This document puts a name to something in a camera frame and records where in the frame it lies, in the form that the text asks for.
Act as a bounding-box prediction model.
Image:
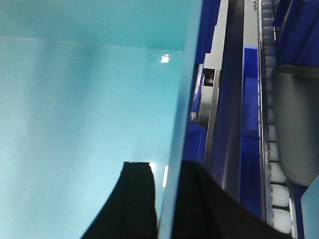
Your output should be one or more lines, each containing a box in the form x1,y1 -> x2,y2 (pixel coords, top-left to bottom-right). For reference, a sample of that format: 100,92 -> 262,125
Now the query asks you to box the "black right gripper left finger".
82,162 -> 158,239

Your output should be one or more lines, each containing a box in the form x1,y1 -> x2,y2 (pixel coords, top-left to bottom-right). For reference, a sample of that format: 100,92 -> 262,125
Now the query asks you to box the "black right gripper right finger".
171,161 -> 289,239

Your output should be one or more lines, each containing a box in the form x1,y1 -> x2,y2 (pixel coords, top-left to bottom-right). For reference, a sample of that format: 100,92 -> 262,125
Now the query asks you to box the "light blue bin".
0,0 -> 202,239
301,183 -> 319,239

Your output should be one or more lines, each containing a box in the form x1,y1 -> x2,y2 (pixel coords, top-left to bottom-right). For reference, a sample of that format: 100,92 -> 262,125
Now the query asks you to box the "white roller track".
256,0 -> 298,238

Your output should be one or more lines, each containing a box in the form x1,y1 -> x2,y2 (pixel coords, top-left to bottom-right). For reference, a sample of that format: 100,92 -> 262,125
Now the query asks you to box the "dark grey bowl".
272,65 -> 319,186

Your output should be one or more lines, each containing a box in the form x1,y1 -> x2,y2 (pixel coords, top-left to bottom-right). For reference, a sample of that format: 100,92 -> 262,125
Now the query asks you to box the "grey metal divider rail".
211,0 -> 245,201

